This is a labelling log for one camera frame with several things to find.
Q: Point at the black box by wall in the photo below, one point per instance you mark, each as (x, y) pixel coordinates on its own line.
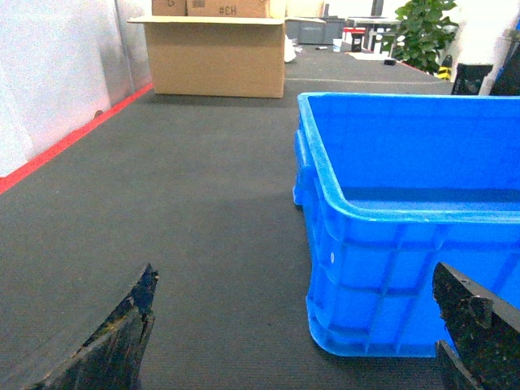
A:
(469, 78)

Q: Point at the blue plastic crate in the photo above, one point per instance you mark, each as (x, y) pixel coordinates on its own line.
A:
(391, 185)

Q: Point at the large open cardboard box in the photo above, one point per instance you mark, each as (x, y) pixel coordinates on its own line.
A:
(215, 56)

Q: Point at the small cardboard box top left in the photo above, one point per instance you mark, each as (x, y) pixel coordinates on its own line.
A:
(169, 8)

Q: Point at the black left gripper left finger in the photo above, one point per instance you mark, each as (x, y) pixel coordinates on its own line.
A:
(111, 357)

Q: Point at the cardboard box labelled H3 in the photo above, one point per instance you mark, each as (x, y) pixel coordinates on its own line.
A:
(229, 8)

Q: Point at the red black container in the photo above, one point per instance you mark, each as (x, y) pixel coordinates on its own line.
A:
(356, 34)

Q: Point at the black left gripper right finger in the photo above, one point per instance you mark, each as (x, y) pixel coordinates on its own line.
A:
(484, 330)

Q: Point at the green potted plant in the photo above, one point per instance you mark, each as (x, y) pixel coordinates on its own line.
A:
(424, 31)

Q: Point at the grey plastic bin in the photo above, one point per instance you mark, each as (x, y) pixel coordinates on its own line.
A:
(314, 31)

